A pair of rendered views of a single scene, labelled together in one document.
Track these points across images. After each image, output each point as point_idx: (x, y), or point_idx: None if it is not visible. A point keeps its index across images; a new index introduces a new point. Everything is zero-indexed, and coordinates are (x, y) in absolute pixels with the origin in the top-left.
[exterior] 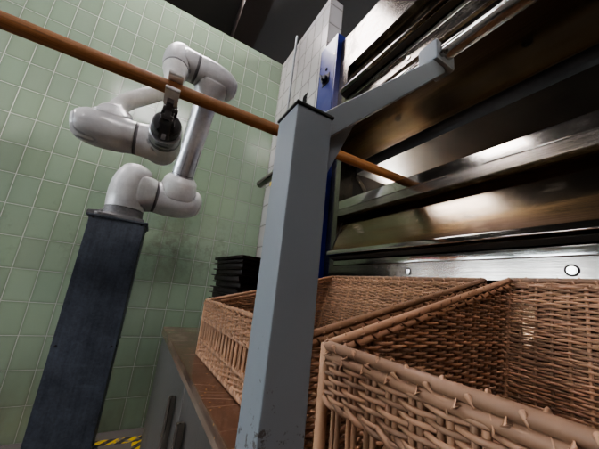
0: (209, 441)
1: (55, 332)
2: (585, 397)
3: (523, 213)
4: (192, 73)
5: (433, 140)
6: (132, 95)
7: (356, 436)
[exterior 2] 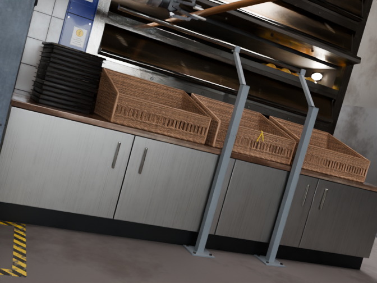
0: (178, 146)
1: (7, 114)
2: None
3: (199, 72)
4: None
5: None
6: None
7: (211, 136)
